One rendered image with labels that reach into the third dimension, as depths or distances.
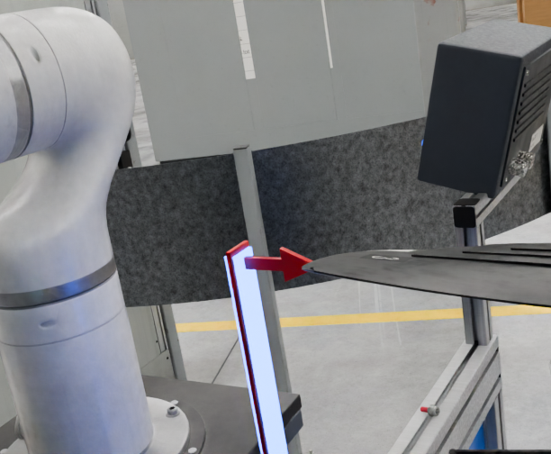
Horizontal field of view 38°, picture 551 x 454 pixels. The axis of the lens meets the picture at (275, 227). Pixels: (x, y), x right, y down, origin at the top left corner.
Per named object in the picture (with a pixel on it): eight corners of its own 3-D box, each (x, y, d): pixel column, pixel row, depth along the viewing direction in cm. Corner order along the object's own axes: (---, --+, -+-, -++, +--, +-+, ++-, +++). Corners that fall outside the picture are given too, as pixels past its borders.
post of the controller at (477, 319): (487, 346, 106) (474, 204, 100) (465, 344, 107) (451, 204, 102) (493, 336, 108) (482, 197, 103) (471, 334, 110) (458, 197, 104)
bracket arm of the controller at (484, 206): (476, 228, 101) (474, 205, 100) (454, 228, 103) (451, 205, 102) (521, 177, 120) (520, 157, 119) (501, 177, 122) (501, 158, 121)
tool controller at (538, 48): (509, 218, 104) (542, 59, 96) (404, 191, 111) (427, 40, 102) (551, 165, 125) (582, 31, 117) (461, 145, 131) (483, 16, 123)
